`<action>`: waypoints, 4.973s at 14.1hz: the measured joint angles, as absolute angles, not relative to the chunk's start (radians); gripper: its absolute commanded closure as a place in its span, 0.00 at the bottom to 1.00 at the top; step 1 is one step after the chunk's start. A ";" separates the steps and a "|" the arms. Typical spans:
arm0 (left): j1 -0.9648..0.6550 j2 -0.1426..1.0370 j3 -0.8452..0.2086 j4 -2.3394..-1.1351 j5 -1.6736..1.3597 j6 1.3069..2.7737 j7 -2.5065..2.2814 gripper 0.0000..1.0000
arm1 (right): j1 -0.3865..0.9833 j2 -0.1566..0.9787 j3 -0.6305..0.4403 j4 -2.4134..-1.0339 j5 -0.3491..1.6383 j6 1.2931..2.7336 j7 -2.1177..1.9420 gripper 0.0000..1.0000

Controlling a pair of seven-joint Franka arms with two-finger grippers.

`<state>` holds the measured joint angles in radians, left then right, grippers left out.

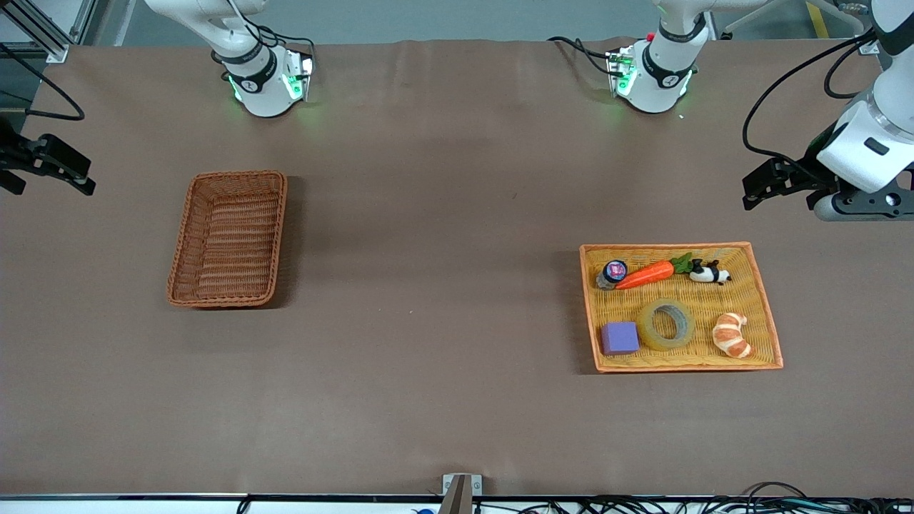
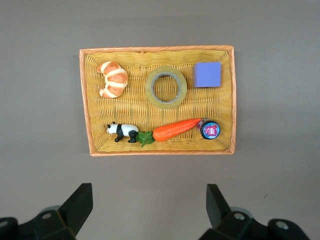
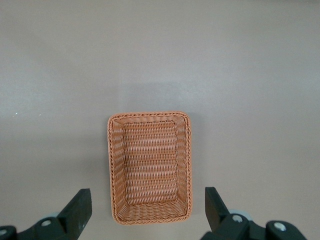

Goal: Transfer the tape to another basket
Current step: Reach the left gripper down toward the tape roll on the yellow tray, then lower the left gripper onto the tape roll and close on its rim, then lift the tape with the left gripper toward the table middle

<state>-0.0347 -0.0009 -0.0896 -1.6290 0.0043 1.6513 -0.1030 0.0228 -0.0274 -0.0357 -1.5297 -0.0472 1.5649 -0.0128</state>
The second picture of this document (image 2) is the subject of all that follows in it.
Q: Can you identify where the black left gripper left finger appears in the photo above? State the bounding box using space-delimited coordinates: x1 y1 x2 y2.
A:
0 183 94 240

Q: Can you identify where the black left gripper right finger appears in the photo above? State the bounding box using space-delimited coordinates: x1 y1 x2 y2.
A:
198 184 311 240

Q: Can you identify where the yellow clear tape roll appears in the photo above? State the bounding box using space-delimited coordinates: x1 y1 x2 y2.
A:
144 66 188 110

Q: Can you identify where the small round jar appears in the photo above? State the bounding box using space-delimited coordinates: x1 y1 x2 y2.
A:
196 117 221 140

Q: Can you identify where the orange toy carrot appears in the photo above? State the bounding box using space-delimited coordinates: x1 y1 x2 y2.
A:
136 117 202 148

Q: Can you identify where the toy panda figure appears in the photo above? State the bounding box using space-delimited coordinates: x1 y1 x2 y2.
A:
106 121 140 144

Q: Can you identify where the orange wicker tray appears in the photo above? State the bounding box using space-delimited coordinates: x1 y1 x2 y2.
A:
78 44 237 158

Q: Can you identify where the purple foam cube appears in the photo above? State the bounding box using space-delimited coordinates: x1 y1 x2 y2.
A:
192 61 222 88

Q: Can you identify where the toy croissant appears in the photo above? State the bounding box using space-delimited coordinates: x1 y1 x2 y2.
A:
95 60 129 99

